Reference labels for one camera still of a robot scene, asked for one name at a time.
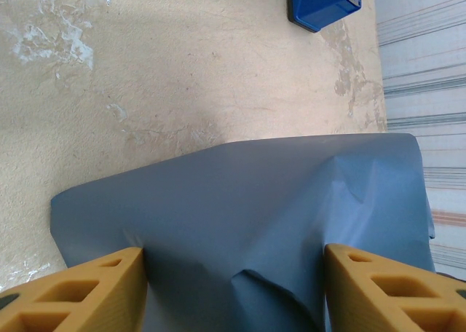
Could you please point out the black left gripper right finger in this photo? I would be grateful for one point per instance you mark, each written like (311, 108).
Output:
(356, 303)

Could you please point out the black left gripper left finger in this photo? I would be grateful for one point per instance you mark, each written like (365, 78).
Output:
(109, 303)

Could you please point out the blue wrapping paper sheet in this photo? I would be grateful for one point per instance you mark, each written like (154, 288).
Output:
(236, 208)

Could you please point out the blue tape dispenser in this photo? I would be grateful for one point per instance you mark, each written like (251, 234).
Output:
(316, 4)

